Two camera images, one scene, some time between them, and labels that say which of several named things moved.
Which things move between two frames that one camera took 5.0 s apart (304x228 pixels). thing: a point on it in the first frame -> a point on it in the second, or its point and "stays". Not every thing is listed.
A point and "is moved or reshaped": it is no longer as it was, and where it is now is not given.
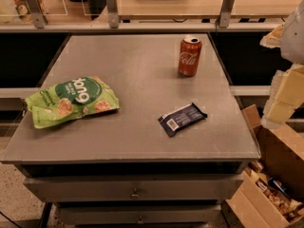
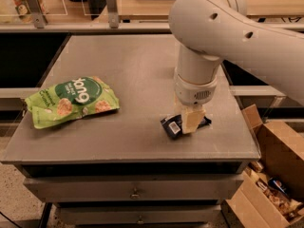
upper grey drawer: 132,189 stays
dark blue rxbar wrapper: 183,117 is moved or reshaped
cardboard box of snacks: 270,192 stays
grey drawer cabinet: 135,130 stays
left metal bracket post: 33,7 stays
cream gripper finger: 273,39 -> 190,93
